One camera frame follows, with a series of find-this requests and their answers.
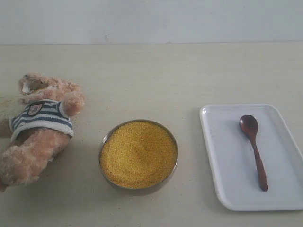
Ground dark brown wooden spoon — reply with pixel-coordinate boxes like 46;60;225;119
239;114;268;192

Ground pink teddy bear striped sweater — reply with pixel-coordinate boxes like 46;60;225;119
0;73;85;192

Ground yellow millet grains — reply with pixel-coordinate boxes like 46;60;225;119
99;120;178;189

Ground metal bowl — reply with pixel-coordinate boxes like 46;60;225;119
98;119;178;197

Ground white rectangular tray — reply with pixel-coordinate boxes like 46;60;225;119
199;104;303;211

